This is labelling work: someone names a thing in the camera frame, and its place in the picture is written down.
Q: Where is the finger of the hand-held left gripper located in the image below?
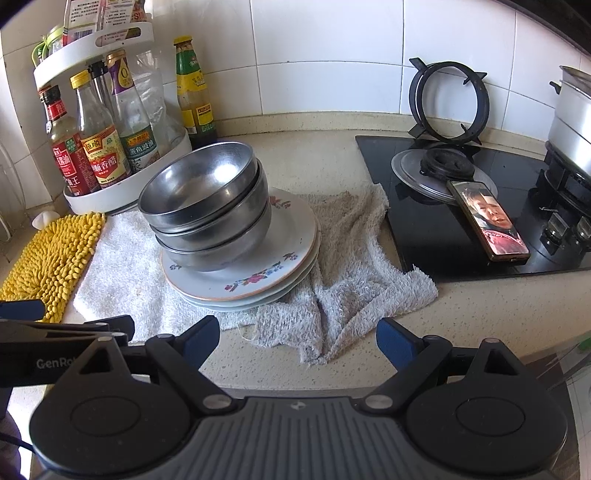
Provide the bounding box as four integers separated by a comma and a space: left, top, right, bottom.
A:
28, 315, 136, 346
0, 300, 46, 320

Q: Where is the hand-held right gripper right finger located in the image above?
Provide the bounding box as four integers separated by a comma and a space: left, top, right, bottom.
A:
360, 318, 539, 412

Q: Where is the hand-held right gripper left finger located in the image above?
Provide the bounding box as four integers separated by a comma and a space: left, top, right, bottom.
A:
55, 315, 238, 414

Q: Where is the large pink-flower white plate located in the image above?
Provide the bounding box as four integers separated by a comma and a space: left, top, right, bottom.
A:
185, 263, 319, 315

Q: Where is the stainless steel bowl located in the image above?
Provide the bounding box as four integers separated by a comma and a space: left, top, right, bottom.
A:
148, 159, 270, 247
154, 203, 272, 272
139, 142, 258, 228

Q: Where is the medium pink-flower white plate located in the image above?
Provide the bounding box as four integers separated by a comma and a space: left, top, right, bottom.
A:
178, 231, 322, 311

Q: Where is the small floral-rim white plate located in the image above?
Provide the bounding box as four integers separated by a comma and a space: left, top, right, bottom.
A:
161, 187, 320, 302

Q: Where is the yellow chenille mat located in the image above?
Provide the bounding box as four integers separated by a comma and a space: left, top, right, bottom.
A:
0, 212, 107, 324

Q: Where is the grey towel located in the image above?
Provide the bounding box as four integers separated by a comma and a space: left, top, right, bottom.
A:
240, 184, 439, 365

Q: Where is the black glass cooktop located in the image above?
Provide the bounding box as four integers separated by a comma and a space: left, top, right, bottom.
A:
355, 135, 591, 282

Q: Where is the white two-tier condiment rack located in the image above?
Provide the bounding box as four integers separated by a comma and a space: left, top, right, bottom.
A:
32, 21, 192, 215

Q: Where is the red-label soy sauce bottle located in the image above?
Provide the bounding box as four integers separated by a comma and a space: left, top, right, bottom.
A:
39, 85, 100, 195

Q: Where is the smartphone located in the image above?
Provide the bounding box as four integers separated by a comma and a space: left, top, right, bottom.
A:
445, 180, 532, 265

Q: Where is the yellow-cap vinegar bottle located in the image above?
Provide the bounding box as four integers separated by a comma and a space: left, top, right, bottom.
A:
70, 70, 132, 188

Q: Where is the stove knob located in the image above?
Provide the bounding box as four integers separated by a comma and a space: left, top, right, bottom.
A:
540, 215, 571, 248
571, 219, 591, 251

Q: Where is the purple-label sauce bottle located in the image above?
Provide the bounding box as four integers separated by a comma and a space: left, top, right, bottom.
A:
105, 50, 160, 169

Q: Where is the clear plastic bag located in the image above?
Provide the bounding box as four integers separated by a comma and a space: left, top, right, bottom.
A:
134, 51, 185, 148

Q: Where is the black stove burner grate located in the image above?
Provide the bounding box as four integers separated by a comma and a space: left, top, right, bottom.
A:
536, 141, 591, 206

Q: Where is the green-yellow label sauce bottle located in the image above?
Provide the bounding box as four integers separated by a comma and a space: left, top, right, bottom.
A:
174, 36, 218, 149

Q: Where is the green lidded jar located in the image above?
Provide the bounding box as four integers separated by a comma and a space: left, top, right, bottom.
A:
30, 25, 65, 63

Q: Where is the steel pot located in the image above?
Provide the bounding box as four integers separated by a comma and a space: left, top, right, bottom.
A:
547, 65, 591, 178

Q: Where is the white seasoning packet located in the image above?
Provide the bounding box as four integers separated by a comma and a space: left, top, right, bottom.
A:
62, 0, 105, 44

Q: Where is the yellow seasoning packet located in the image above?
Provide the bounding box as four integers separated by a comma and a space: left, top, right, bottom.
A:
99, 0, 134, 31

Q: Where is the black pan support ring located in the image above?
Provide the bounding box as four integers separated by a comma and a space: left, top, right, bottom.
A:
407, 58, 490, 146

